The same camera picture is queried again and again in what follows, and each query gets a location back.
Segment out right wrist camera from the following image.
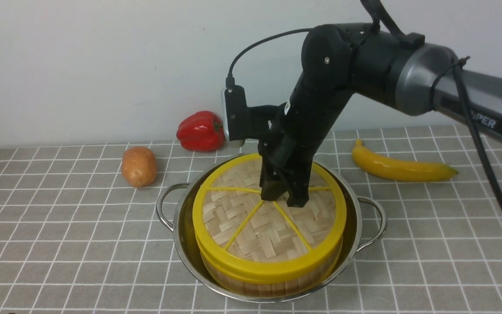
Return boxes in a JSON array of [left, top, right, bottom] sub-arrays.
[[222, 85, 279, 148]]

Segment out yellow bamboo steamer basket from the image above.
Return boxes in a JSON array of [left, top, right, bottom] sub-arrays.
[[200, 239, 343, 298]]

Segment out yellow woven steamer lid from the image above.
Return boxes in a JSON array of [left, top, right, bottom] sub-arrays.
[[193, 153, 347, 263]]

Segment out stainless steel pot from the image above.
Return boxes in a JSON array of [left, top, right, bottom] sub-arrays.
[[156, 154, 388, 303]]

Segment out brown potato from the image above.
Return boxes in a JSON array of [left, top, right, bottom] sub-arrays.
[[121, 146, 157, 188]]

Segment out black right camera cable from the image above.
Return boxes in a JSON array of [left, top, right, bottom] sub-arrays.
[[226, 0, 502, 266]]

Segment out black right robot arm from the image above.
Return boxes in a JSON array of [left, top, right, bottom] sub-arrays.
[[259, 24, 502, 207]]

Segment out red bell pepper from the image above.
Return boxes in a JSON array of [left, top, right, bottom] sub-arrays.
[[176, 111, 225, 152]]

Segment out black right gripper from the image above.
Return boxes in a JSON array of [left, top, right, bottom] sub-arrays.
[[259, 78, 354, 208]]

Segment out grey checked tablecloth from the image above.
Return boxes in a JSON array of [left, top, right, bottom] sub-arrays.
[[0, 126, 502, 314]]

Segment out yellow banana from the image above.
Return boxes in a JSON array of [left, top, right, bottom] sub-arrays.
[[351, 139, 458, 182]]

